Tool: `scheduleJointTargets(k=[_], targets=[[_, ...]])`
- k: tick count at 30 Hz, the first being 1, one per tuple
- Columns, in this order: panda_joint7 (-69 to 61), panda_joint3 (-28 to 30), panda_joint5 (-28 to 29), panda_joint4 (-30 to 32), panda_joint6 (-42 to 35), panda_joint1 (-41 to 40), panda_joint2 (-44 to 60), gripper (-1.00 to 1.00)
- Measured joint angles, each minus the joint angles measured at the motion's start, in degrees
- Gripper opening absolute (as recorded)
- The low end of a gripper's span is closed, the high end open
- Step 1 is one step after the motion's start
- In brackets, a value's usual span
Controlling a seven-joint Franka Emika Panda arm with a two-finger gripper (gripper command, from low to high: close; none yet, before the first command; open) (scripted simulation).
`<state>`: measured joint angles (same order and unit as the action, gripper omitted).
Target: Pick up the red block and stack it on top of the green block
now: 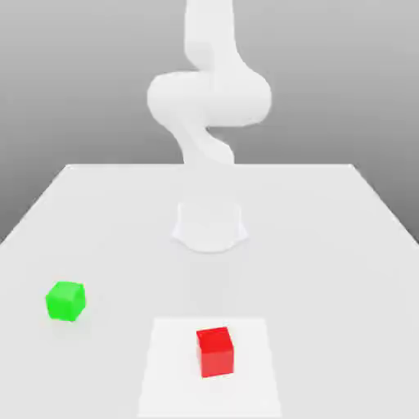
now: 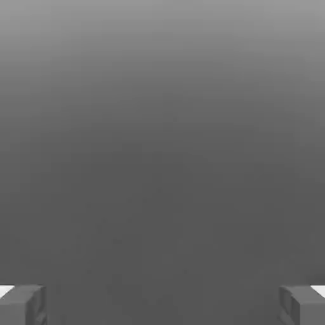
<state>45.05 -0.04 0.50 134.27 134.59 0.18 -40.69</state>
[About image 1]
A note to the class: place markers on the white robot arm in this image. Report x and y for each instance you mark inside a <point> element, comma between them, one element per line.
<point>209,98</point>

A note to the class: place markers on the small red cube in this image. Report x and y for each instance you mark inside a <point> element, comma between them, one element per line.
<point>215,353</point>

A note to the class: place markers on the small green cube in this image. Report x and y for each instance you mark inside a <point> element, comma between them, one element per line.
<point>65,301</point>

